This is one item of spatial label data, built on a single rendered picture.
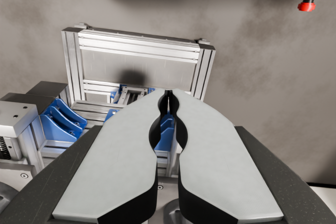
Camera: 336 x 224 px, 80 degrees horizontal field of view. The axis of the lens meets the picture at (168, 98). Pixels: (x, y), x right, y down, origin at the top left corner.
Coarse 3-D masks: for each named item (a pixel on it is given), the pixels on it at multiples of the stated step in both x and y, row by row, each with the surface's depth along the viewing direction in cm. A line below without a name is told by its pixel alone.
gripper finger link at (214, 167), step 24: (168, 96) 13; (192, 96) 11; (192, 120) 9; (216, 120) 9; (192, 144) 8; (216, 144) 8; (240, 144) 8; (192, 168) 7; (216, 168) 7; (240, 168) 7; (192, 192) 6; (216, 192) 6; (240, 192) 6; (264, 192) 6; (192, 216) 7; (216, 216) 6; (240, 216) 5; (264, 216) 5
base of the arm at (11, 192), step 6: (0, 186) 46; (6, 186) 46; (0, 192) 45; (6, 192) 46; (12, 192) 47; (0, 198) 46; (6, 198) 45; (12, 198) 46; (0, 204) 45; (6, 204) 45; (0, 210) 44
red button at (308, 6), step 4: (304, 0) 48; (308, 0) 47; (312, 0) 47; (300, 4) 48; (304, 4) 47; (308, 4) 47; (312, 4) 47; (300, 8) 48; (304, 8) 48; (308, 8) 47; (312, 8) 47
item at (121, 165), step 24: (144, 96) 11; (120, 120) 9; (144, 120) 9; (96, 144) 8; (120, 144) 8; (144, 144) 8; (96, 168) 7; (120, 168) 7; (144, 168) 7; (72, 192) 6; (96, 192) 6; (120, 192) 6; (144, 192) 6; (72, 216) 5; (96, 216) 5; (120, 216) 6; (144, 216) 7
